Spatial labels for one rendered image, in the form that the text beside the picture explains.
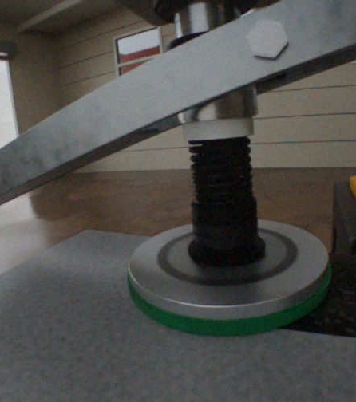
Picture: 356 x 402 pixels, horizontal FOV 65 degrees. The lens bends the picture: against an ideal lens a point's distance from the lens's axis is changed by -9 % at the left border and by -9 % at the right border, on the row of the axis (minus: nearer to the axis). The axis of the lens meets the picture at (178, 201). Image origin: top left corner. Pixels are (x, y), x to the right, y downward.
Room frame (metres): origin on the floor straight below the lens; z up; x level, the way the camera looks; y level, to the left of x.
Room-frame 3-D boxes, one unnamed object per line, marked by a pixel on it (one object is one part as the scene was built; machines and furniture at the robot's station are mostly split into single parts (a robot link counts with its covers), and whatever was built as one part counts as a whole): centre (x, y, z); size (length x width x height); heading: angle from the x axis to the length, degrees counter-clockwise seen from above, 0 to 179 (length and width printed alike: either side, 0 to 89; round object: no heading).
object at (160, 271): (0.30, -0.05, 0.87); 0.21 x 0.21 x 0.01
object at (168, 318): (0.30, -0.05, 0.87); 0.22 x 0.22 x 0.04
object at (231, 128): (0.30, -0.05, 1.02); 0.07 x 0.07 x 0.04
